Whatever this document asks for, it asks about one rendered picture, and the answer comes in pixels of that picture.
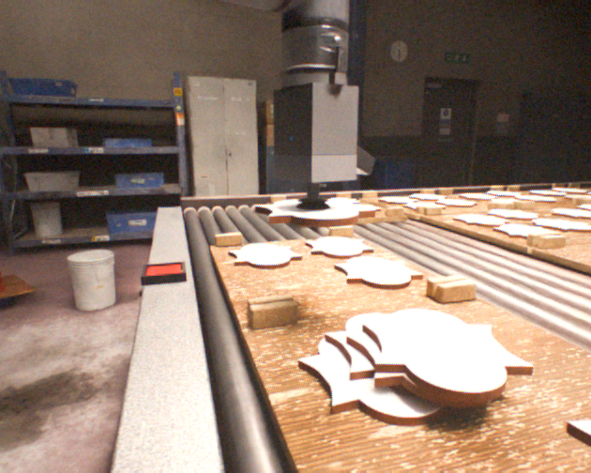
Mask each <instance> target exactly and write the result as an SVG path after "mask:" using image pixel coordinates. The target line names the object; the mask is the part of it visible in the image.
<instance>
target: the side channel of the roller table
mask: <svg viewBox="0 0 591 473"><path fill-rule="evenodd" d="M569 183H580V186H581V187H580V188H591V182H566V183H563V184H565V189H567V188H568V184H569ZM553 184H558V183H539V184H513V185H519V187H520V189H519V191H548V190H552V189H553ZM491 187H504V191H507V189H508V187H511V185H508V186H485V187H459V188H432V189H406V190H379V191H377V198H385V197H396V196H409V195H412V194H420V192H421V190H434V194H435V195H436V194H439V189H453V192H452V194H458V193H482V192H488V191H491ZM337 192H351V193H352V195H350V199H353V200H357V201H358V200H359V199H360V198H362V192H363V191H327V192H326V193H320V198H323V199H327V200H330V199H334V198H337ZM278 195H285V196H286V200H296V199H303V198H307V193H301V194H276V195H249V196H223V197H196V198H181V199H180V202H181V211H182V218H183V211H185V210H186V209H187V208H188V207H192V208H194V209H195V210H196V212H197V211H198V209H199V208H200V207H203V206H205V207H208V208H209V209H210V211H211V210H212V208H213V207H214V206H221V207H222V208H223V209H224V211H225V208H226V207H227V206H235V207H236V208H237V209H238V208H239V207H240V206H248V207H249V208H250V207H251V206H254V205H267V203H271V202H270V196H278ZM184 219H185V218H183V220H184Z"/></svg>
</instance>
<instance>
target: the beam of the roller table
mask: <svg viewBox="0 0 591 473"><path fill-rule="evenodd" d="M182 261H186V268H187V279H188V281H187V282H170V283H160V284H149V285H144V291H143V296H142V302H141V308H140V313H138V318H137V325H136V329H135V335H134V341H133V346H132V351H131V358H130V363H129V373H128V379H126V384H125V390H124V395H123V402H122V406H121V412H120V418H119V423H118V428H117V435H116V439H115V440H114V450H113V456H112V461H111V467H110V473H225V470H224V463H223V458H222V452H221V445H220V434H219V428H218V423H217V417H216V411H215V405H214V399H213V393H212V387H211V381H210V375H209V369H208V363H207V357H206V352H205V346H204V340H203V334H202V329H201V322H200V316H199V311H198V304H197V298H196V294H195V287H194V281H193V276H192V269H191V263H190V258H189V246H188V241H187V236H186V229H185V223H183V218H182V211H181V207H180V206H176V207H159V209H158V214H157V220H156V225H155V231H154V236H153V242H151V247H150V253H149V258H148V264H156V263H170V262H182Z"/></svg>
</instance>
